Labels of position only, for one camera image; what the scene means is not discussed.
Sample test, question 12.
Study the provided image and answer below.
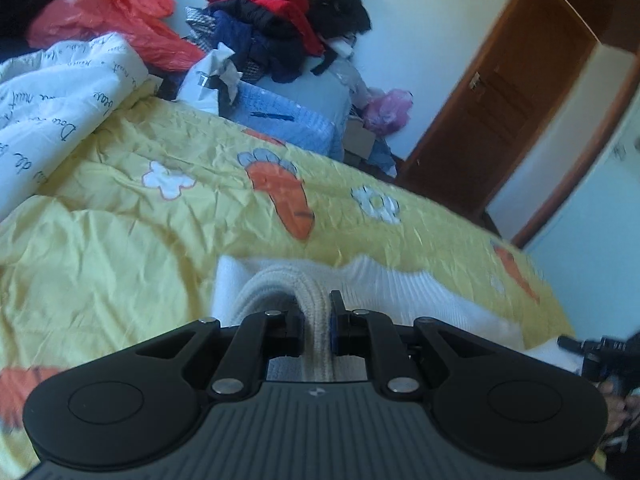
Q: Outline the red plastic bag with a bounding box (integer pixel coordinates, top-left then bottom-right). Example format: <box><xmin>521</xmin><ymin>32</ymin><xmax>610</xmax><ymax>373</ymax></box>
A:
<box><xmin>25</xmin><ymin>0</ymin><xmax>206</xmax><ymax>74</ymax></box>

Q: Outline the cardboard box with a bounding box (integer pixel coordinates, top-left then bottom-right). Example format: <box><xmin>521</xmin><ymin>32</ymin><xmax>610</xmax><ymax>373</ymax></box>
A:
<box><xmin>345</xmin><ymin>117</ymin><xmax>377</xmax><ymax>159</ymax></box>

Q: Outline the light blue knitted blanket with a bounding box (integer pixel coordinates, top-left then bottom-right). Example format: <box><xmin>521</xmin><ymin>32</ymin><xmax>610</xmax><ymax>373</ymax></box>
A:
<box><xmin>220</xmin><ymin>80</ymin><xmax>346</xmax><ymax>161</ymax></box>

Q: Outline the pink plastic bag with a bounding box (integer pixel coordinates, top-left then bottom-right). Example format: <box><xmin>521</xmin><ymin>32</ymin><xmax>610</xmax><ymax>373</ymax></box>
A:
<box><xmin>362</xmin><ymin>89</ymin><xmax>416</xmax><ymax>137</ymax></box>

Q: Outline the pale grey bag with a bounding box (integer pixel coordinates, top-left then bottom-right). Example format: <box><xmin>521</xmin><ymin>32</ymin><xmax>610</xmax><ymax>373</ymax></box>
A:
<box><xmin>272</xmin><ymin>52</ymin><xmax>361</xmax><ymax>126</ymax></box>

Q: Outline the houndstooth cloth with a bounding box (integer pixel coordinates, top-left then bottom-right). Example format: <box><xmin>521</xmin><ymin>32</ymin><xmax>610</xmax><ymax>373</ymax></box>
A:
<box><xmin>185</xmin><ymin>6</ymin><xmax>221</xmax><ymax>44</ymax></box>

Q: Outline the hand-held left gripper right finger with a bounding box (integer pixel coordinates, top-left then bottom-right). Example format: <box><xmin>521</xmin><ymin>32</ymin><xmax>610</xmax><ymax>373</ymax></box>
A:
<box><xmin>327</xmin><ymin>290</ymin><xmax>497</xmax><ymax>396</ymax></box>

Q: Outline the brown door frame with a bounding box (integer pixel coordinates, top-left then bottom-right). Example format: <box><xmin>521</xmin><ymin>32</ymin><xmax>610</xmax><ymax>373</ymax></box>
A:
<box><xmin>482</xmin><ymin>0</ymin><xmax>640</xmax><ymax>251</ymax></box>

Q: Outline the white plastic bag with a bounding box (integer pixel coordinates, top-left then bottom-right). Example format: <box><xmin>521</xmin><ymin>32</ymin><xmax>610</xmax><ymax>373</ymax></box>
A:
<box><xmin>177</xmin><ymin>42</ymin><xmax>246</xmax><ymax>116</ymax></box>

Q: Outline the brown wooden door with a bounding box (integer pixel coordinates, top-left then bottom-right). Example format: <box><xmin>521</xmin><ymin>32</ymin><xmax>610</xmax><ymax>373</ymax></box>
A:
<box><xmin>395</xmin><ymin>0</ymin><xmax>599</xmax><ymax>222</ymax></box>

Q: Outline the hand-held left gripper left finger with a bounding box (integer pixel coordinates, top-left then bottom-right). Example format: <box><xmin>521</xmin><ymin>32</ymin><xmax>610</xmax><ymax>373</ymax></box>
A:
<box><xmin>132</xmin><ymin>305</ymin><xmax>307</xmax><ymax>401</ymax></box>

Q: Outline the black clothes pile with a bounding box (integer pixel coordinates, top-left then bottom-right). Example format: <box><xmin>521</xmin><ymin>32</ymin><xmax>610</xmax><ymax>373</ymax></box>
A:
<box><xmin>265</xmin><ymin>0</ymin><xmax>373</xmax><ymax>47</ymax></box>

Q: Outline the yellow carrot print bedsheet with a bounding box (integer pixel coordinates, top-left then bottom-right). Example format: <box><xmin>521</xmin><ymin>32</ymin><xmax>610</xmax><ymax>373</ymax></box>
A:
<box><xmin>0</xmin><ymin>80</ymin><xmax>576</xmax><ymax>466</ymax></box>

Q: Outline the white script print quilt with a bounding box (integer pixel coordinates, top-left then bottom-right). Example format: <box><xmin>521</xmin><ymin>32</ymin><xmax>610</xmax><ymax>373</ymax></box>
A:
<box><xmin>0</xmin><ymin>32</ymin><xmax>151</xmax><ymax>222</ymax></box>

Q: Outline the white flower print wardrobe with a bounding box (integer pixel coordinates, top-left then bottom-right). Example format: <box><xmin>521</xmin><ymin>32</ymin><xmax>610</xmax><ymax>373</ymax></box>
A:
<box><xmin>525</xmin><ymin>110</ymin><xmax>640</xmax><ymax>356</ymax></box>

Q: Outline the white knitted sweater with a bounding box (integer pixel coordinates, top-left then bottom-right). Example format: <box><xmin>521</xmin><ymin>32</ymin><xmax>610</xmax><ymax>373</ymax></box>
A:
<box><xmin>212</xmin><ymin>255</ymin><xmax>598</xmax><ymax>386</ymax></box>

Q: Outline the person's right hand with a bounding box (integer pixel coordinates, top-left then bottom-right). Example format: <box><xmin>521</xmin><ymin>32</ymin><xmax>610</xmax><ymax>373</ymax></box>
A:
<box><xmin>599</xmin><ymin>384</ymin><xmax>640</xmax><ymax>442</ymax></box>

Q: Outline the navy jacket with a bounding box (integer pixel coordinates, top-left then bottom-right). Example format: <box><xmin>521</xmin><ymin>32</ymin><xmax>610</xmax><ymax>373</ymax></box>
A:
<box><xmin>207</xmin><ymin>0</ymin><xmax>311</xmax><ymax>84</ymax></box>

